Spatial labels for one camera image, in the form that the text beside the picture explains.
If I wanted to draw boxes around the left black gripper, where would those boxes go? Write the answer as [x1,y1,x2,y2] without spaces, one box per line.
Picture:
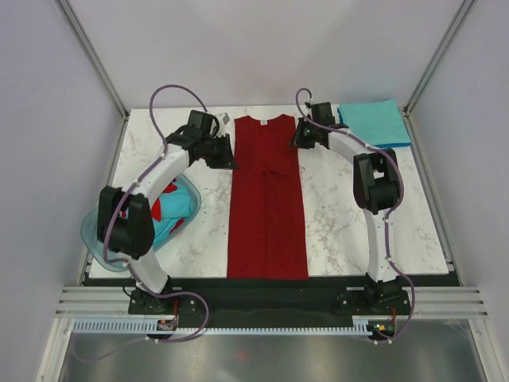
[201,134,238,171]

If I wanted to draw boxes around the red t-shirt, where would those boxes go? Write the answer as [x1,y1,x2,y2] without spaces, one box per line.
[227,114,309,280]

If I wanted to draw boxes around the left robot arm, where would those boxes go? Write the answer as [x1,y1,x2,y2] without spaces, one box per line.
[96,110,236,313]

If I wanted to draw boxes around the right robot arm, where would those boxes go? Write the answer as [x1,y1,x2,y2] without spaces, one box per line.
[290,100,413,314]

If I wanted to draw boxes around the teal shirt in basket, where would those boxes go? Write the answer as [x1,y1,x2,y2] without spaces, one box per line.
[151,178,195,247]

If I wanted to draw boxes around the folded teal t-shirt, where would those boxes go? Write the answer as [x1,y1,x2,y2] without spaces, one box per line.
[337,99,411,148]

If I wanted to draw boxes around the red shirt in basket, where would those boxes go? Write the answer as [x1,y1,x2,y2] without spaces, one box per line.
[119,178,178,224]

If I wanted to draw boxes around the transparent blue plastic basket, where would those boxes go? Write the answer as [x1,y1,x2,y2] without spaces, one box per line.
[80,173,201,272]

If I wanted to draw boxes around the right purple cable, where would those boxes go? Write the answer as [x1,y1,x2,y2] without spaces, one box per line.
[295,88,417,345]

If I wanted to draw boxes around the purple cable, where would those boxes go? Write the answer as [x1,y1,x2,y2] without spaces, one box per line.
[295,88,417,345]
[71,84,212,363]

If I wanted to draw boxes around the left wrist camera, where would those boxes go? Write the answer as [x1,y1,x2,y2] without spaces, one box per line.
[215,113,231,128]

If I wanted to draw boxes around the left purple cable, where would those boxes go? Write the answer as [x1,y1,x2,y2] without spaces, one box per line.
[71,84,212,363]

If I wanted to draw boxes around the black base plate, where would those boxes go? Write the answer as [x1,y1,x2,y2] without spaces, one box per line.
[84,272,460,329]

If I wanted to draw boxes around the left aluminium frame post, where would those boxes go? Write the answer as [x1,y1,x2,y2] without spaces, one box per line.
[54,0,130,121]

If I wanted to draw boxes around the aluminium frame post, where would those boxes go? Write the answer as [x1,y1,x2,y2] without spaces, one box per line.
[54,0,130,121]
[401,0,477,118]

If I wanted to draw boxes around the white slotted cable duct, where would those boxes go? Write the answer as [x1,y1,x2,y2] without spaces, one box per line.
[72,317,388,336]

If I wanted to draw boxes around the right aluminium frame post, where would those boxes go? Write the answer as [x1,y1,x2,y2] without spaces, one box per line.
[401,0,477,118]

